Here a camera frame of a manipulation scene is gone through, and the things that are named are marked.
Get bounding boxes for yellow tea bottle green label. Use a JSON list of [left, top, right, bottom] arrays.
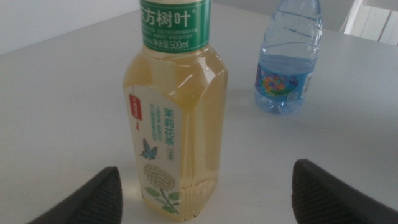
[[123, 0, 229, 222]]

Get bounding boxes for white slatted background panel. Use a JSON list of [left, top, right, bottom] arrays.
[[340, 0, 398, 47]]

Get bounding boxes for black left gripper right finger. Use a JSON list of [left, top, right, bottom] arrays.
[[291, 159, 398, 224]]

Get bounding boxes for small water bottle blue cap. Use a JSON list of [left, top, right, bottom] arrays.
[[254, 0, 323, 114]]

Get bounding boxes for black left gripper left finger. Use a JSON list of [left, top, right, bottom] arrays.
[[27, 166, 123, 224]]

